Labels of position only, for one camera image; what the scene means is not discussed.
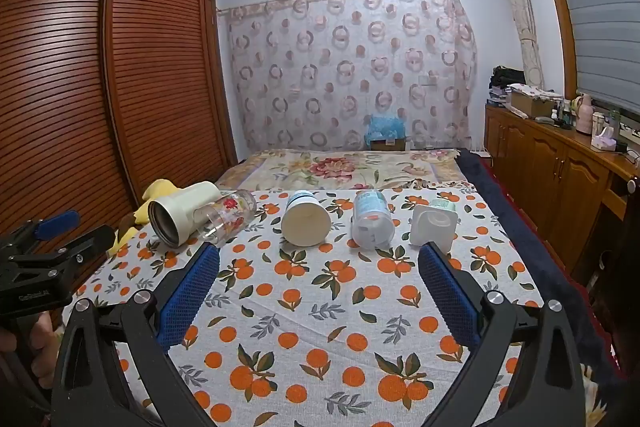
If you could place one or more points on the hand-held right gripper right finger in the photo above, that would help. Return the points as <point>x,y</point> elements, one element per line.
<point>447,302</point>

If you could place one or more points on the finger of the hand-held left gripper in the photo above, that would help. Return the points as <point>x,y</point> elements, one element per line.
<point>57,223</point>
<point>89,240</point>

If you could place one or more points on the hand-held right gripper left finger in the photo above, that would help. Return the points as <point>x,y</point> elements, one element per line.
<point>192,292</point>

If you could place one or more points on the white square green-label cup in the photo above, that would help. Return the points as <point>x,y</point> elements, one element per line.
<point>434,227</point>

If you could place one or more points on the cream steel-lined cup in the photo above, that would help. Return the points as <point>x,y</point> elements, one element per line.
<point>186,207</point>

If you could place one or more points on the clear floral glass cup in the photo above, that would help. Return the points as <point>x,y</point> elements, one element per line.
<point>231,213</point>

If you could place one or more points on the white paper cup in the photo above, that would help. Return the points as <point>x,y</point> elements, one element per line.
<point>305,222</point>

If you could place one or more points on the person's left hand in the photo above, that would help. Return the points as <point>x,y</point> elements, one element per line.
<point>44,347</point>

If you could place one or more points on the yellow plush toy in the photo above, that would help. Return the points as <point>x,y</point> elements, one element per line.
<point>156,193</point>

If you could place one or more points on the orange fruit print cloth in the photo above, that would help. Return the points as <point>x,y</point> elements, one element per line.
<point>310,307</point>

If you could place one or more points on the brown slatted wardrobe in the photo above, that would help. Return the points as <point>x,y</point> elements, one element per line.
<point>75,82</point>

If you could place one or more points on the wooden sideboard cabinet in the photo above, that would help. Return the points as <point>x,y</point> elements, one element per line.
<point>550,177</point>

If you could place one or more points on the small cardboard box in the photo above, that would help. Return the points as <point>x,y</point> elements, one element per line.
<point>389,145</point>

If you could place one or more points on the floral blanket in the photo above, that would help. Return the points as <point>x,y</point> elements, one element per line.
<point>340,169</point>

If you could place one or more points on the blue plastic bag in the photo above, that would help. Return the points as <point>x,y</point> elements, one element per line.
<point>384,127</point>

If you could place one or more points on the open cardboard box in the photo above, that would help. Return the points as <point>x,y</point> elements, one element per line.
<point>530,106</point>

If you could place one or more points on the pink tissue box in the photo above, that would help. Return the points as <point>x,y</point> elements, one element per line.
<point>604,141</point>

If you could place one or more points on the pink thermos jug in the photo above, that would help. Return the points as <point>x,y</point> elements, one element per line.
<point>583,117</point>

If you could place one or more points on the circle pattern sheer curtain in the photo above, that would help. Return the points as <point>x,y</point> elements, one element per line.
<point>325,82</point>

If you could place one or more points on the cream window curtain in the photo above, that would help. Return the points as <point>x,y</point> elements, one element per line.
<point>520,7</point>

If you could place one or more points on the grey window blind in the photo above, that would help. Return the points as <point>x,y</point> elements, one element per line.
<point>595,17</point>

